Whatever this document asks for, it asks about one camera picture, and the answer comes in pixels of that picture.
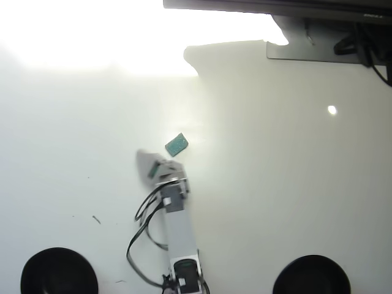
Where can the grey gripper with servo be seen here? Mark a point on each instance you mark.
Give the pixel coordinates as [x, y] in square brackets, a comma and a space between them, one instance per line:
[167, 171]

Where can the blue-green foam cube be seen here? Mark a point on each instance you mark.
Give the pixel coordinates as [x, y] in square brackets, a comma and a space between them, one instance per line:
[176, 144]

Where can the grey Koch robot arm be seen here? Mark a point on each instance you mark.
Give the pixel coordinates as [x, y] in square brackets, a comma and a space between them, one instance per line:
[180, 232]

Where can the black round bowl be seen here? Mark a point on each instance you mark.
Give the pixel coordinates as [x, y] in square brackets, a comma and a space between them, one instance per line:
[58, 272]
[311, 275]

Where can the dark computer monitor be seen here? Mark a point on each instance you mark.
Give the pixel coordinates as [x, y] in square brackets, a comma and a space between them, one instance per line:
[275, 6]

